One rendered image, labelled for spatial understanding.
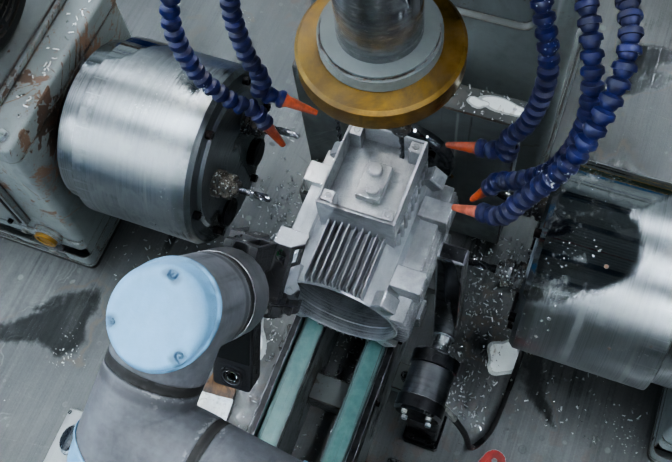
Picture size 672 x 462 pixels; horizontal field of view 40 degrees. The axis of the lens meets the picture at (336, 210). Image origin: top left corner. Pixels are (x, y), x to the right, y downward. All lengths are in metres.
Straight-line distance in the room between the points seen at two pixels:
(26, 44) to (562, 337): 0.76
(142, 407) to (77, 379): 0.65
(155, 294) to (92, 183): 0.48
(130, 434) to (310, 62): 0.41
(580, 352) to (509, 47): 0.40
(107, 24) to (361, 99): 0.51
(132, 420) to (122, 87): 0.52
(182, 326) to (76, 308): 0.74
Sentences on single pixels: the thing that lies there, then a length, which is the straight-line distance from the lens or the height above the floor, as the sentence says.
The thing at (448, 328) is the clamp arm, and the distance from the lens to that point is 1.12.
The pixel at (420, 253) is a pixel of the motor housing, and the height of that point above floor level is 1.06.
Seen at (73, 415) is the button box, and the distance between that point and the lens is 1.16.
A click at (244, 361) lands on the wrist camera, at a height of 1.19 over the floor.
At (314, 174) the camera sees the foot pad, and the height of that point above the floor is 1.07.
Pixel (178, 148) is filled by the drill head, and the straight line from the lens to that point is 1.15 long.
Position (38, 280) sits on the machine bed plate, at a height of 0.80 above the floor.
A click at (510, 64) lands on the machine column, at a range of 1.24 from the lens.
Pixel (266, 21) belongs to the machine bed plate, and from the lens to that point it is 1.68.
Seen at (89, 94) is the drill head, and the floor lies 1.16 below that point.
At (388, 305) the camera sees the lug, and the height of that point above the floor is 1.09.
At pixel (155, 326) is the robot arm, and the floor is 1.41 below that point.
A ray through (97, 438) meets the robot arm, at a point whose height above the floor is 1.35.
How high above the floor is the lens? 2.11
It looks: 63 degrees down
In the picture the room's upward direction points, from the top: 10 degrees counter-clockwise
